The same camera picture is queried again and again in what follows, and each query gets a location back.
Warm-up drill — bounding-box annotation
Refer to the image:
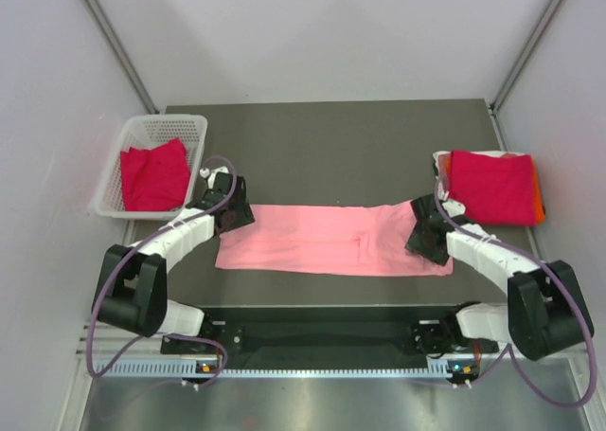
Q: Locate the folded crimson t shirt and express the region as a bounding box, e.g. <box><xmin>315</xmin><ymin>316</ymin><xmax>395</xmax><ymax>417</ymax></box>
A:
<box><xmin>445</xmin><ymin>151</ymin><xmax>535</xmax><ymax>226</ymax></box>

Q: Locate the folded orange t shirt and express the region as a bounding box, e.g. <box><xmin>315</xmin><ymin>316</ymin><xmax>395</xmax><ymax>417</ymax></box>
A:
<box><xmin>531</xmin><ymin>158</ymin><xmax>545</xmax><ymax>225</ymax></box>

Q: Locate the white perforated plastic basket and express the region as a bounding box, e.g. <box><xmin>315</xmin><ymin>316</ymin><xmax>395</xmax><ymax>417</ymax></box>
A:
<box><xmin>93</xmin><ymin>114</ymin><xmax>208</xmax><ymax>221</ymax></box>

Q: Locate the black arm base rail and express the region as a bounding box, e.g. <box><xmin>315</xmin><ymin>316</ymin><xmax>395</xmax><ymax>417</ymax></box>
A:
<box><xmin>160</xmin><ymin>305</ymin><xmax>498</xmax><ymax>370</ymax></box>

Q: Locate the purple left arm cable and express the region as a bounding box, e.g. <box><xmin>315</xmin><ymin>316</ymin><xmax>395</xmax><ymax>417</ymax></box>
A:
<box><xmin>87</xmin><ymin>154</ymin><xmax>238</xmax><ymax>394</ymax></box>

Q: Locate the light pink t shirt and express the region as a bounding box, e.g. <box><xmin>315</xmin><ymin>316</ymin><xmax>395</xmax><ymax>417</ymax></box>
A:
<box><xmin>215</xmin><ymin>201</ymin><xmax>454</xmax><ymax>278</ymax></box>

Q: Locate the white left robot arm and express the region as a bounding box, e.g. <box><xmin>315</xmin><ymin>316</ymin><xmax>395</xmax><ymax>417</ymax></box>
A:
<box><xmin>92</xmin><ymin>168</ymin><xmax>255</xmax><ymax>352</ymax></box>

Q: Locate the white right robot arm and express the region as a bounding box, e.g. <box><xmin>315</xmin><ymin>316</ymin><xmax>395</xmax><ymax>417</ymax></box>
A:
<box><xmin>405</xmin><ymin>194</ymin><xmax>595</xmax><ymax>361</ymax></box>

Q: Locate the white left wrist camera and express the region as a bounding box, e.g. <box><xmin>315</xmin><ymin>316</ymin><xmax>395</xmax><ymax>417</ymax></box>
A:
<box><xmin>199</xmin><ymin>166</ymin><xmax>231</xmax><ymax>187</ymax></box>

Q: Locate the grey slotted cable duct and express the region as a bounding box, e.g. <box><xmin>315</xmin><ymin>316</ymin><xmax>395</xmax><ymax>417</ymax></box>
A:
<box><xmin>105</xmin><ymin>359</ymin><xmax>478</xmax><ymax>380</ymax></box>

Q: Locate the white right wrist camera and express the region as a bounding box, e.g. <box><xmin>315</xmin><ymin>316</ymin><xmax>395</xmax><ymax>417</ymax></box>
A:
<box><xmin>437</xmin><ymin>188</ymin><xmax>466</xmax><ymax>218</ymax></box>

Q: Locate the crimson t shirt in basket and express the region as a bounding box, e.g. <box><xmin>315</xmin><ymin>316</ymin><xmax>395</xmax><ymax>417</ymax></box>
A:
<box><xmin>119</xmin><ymin>138</ymin><xmax>190</xmax><ymax>212</ymax></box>

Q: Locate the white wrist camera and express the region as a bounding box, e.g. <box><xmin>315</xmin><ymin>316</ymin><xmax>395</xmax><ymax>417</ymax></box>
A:
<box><xmin>199</xmin><ymin>166</ymin><xmax>231</xmax><ymax>187</ymax></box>
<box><xmin>437</xmin><ymin>188</ymin><xmax>466</xmax><ymax>218</ymax></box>

